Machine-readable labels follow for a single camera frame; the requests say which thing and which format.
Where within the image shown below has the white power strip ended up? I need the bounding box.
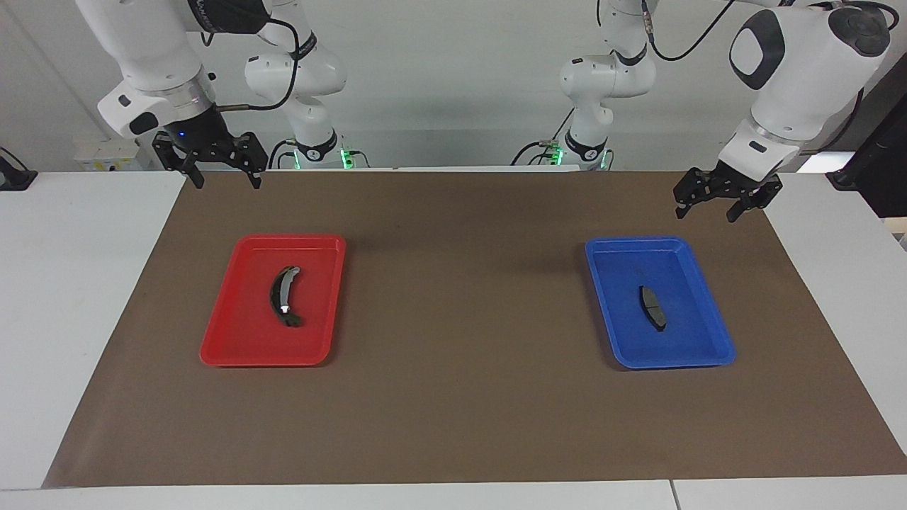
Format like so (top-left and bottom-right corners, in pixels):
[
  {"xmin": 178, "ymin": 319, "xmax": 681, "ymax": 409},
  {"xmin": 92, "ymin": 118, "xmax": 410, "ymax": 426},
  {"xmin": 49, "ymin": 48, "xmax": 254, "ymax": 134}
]
[{"xmin": 74, "ymin": 138, "xmax": 142, "ymax": 172}]

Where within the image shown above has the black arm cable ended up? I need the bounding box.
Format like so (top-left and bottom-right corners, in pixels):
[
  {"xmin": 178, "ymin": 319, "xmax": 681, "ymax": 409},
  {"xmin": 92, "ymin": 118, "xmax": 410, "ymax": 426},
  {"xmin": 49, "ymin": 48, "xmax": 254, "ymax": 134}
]
[
  {"xmin": 640, "ymin": 0, "xmax": 883, "ymax": 153},
  {"xmin": 216, "ymin": 16, "xmax": 302, "ymax": 113}
]

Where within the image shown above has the black clamp device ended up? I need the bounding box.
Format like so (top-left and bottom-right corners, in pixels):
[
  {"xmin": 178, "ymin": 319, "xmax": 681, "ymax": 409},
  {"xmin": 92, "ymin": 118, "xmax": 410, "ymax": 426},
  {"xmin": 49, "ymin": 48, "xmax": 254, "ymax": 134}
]
[{"xmin": 0, "ymin": 147, "xmax": 38, "ymax": 192}]

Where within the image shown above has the red plastic tray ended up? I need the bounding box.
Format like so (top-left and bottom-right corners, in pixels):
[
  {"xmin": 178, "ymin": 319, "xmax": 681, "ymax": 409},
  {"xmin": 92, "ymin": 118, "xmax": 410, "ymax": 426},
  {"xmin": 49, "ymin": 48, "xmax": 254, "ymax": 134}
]
[{"xmin": 200, "ymin": 234, "xmax": 347, "ymax": 367}]

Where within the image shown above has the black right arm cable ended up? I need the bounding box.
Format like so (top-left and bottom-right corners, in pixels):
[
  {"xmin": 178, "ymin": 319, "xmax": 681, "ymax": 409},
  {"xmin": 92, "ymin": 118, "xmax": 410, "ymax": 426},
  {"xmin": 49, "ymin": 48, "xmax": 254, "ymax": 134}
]
[{"xmin": 216, "ymin": 16, "xmax": 302, "ymax": 113}]

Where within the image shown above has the dark brake pad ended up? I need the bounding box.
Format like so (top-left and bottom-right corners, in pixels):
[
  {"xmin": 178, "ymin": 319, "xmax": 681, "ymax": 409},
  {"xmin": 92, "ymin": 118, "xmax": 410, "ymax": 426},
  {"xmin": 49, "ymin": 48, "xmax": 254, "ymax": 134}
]
[{"xmin": 639, "ymin": 285, "xmax": 667, "ymax": 332}]

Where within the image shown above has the blue plastic tray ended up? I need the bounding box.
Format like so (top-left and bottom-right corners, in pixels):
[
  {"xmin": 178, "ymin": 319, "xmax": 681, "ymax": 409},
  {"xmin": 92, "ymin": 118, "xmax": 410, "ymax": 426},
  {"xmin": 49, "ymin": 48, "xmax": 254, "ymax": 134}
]
[{"xmin": 585, "ymin": 237, "xmax": 736, "ymax": 370}]

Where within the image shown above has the brown table mat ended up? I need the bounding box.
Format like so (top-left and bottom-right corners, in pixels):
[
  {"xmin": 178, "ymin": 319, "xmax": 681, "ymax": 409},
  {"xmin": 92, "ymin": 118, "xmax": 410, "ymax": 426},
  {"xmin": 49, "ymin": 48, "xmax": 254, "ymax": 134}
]
[{"xmin": 43, "ymin": 170, "xmax": 907, "ymax": 489}]

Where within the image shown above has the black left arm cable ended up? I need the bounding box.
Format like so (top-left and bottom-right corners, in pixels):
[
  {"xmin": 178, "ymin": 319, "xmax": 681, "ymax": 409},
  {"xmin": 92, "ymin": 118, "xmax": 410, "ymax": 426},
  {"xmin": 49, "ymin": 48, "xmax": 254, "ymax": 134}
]
[{"xmin": 640, "ymin": 0, "xmax": 883, "ymax": 153}]

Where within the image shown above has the black base cable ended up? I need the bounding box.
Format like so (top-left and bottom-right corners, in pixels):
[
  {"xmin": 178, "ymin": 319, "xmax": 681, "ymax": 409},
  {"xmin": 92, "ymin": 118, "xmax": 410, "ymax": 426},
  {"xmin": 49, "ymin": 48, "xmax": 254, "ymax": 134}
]
[
  {"xmin": 510, "ymin": 106, "xmax": 576, "ymax": 167},
  {"xmin": 267, "ymin": 138, "xmax": 298, "ymax": 171}
]

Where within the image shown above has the curved brake shoe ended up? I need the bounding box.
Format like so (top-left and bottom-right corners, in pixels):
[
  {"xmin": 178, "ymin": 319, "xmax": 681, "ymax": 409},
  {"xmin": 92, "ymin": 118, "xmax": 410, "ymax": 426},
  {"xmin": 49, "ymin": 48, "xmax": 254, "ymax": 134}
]
[{"xmin": 269, "ymin": 266, "xmax": 303, "ymax": 329}]

